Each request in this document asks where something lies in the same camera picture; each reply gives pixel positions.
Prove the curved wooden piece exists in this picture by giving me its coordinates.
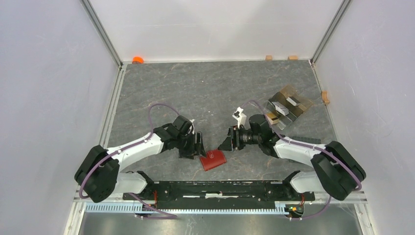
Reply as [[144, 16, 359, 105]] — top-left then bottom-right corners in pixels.
[[321, 91, 330, 105]]

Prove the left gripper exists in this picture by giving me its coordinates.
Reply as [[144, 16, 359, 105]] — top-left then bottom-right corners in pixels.
[[175, 131, 206, 159]]

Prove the gold card stack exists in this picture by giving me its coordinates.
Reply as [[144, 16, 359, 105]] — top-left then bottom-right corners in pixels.
[[265, 113, 279, 125]]

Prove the white card stack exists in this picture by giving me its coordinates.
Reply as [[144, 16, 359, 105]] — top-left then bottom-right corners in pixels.
[[272, 102, 289, 116]]

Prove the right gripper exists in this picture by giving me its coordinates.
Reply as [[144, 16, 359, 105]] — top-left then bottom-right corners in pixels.
[[217, 126, 261, 152]]

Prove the orange round cap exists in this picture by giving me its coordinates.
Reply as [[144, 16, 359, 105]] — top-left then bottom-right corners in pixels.
[[132, 56, 144, 64]]

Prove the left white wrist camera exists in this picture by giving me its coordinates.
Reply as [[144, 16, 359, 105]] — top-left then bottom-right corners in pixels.
[[189, 119, 195, 134]]

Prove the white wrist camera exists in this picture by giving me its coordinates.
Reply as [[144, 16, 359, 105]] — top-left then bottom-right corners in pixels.
[[232, 107, 247, 128], [189, 119, 195, 134]]

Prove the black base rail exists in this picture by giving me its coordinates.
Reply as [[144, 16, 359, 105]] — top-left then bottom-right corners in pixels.
[[138, 180, 315, 210]]

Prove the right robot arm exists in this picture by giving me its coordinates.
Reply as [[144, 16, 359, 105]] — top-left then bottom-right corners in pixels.
[[218, 114, 367, 201]]

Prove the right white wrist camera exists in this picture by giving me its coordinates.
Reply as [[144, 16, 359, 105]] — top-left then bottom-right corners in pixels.
[[232, 107, 247, 128]]

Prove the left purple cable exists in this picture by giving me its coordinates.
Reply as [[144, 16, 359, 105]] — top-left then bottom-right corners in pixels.
[[79, 103, 181, 220]]

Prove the grey studded baseplate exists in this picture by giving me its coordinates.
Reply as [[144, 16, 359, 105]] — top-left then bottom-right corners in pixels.
[[288, 136, 322, 166]]

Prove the black top card stack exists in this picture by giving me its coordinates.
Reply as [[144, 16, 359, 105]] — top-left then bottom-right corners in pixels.
[[286, 96, 300, 106]]

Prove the tiered acrylic card stand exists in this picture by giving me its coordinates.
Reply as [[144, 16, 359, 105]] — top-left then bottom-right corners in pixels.
[[265, 85, 314, 130]]

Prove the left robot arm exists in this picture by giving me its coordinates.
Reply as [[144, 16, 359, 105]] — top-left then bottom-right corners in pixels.
[[74, 116, 206, 203]]

